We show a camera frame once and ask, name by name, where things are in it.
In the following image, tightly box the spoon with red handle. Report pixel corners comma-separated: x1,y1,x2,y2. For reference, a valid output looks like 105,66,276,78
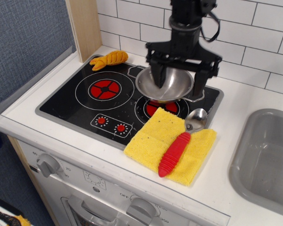
158,108,208,178

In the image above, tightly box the black toy stove top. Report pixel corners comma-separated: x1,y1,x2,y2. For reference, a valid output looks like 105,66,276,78
36,63,224,150

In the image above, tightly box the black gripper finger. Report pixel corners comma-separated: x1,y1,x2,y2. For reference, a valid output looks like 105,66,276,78
151,63,166,88
193,70,209,97

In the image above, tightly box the light wooden post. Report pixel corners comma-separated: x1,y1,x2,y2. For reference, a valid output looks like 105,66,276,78
65,0,102,63

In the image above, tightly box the grey oven knob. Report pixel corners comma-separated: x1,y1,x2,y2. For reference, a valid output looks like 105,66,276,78
37,153,60,178
126,198,157,226

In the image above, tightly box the grey left oven knob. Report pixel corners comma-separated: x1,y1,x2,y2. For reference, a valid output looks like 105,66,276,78
37,153,60,178

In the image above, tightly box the black braided cable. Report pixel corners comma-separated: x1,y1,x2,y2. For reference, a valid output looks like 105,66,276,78
0,208,15,224

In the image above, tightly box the white toy oven front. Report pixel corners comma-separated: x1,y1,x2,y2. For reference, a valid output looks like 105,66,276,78
19,142,230,226

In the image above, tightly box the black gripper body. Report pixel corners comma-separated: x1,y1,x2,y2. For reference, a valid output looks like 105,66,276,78
146,23,222,78

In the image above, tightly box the silver metal bowl with handles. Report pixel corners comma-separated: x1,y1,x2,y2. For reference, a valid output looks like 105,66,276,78
127,65,205,104

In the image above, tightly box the grey sink basin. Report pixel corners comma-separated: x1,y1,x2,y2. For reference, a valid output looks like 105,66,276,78
229,109,283,215

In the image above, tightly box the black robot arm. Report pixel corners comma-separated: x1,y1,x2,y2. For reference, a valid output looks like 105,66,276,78
146,0,222,97

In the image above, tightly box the yellow plush shrimp toy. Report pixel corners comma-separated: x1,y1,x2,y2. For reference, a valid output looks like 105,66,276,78
89,50,128,71

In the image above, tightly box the grey right oven knob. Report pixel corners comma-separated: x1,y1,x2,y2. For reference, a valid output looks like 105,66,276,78
126,198,157,226

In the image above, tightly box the yellow cloth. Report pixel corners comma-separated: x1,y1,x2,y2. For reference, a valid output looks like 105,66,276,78
124,108,217,186

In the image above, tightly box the yellow object at bottom left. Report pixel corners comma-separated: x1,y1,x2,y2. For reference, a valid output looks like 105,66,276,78
7,215,31,226

